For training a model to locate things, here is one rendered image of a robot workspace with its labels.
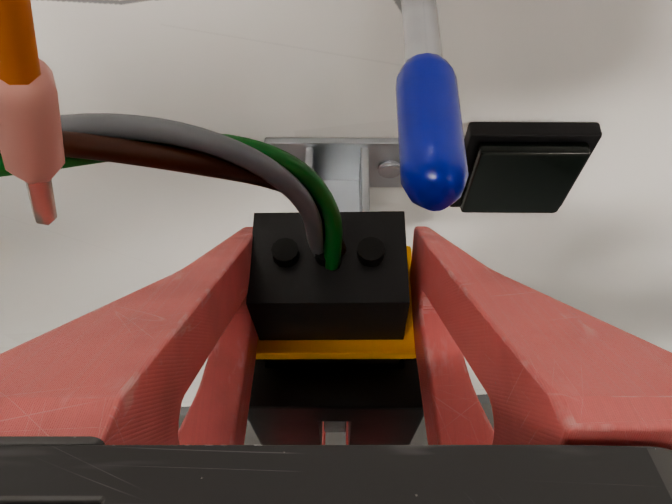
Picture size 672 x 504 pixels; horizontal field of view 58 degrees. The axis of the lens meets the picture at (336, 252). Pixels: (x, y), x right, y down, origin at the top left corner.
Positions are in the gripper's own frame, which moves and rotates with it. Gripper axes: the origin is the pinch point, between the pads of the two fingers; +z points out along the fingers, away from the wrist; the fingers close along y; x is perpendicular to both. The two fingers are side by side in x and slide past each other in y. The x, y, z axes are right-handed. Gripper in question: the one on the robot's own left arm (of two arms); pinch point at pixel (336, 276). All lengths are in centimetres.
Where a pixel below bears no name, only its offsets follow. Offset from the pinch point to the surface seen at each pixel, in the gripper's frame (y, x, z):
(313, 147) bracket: 0.7, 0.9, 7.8
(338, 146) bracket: -0.1, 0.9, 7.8
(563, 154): -6.9, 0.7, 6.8
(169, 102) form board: 4.9, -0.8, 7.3
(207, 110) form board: 3.8, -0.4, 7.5
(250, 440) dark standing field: 20, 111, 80
